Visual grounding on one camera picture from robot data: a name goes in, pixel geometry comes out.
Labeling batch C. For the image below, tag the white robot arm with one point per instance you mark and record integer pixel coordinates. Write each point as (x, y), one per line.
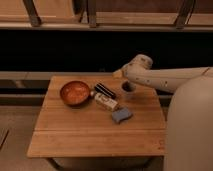
(189, 130)

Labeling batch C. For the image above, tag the orange wooden bowl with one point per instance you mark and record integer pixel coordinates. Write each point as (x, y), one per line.
(75, 93)

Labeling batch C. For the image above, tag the wooden table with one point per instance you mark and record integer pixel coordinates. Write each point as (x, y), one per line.
(89, 131)

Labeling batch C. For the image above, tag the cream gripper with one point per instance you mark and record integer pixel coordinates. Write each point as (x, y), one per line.
(118, 73)

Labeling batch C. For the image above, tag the blue sponge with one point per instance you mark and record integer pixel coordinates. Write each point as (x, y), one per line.
(122, 114)

